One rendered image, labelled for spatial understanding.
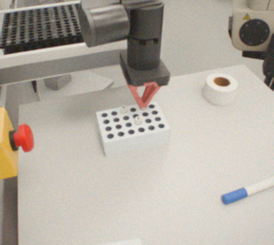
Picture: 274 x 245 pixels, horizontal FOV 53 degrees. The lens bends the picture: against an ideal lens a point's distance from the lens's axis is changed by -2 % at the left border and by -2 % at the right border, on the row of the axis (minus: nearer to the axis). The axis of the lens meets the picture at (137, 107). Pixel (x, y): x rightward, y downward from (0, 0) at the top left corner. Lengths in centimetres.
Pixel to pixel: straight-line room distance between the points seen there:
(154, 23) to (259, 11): 66
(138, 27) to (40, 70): 24
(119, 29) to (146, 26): 4
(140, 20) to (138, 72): 9
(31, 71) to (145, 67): 24
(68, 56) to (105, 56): 7
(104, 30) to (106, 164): 23
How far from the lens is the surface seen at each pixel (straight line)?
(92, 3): 42
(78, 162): 52
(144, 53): 45
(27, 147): 40
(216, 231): 46
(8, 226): 56
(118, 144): 50
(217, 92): 62
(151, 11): 42
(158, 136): 52
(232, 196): 47
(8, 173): 42
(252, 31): 108
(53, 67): 58
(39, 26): 67
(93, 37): 40
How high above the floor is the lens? 116
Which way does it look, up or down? 41 degrees down
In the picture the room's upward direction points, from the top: straight up
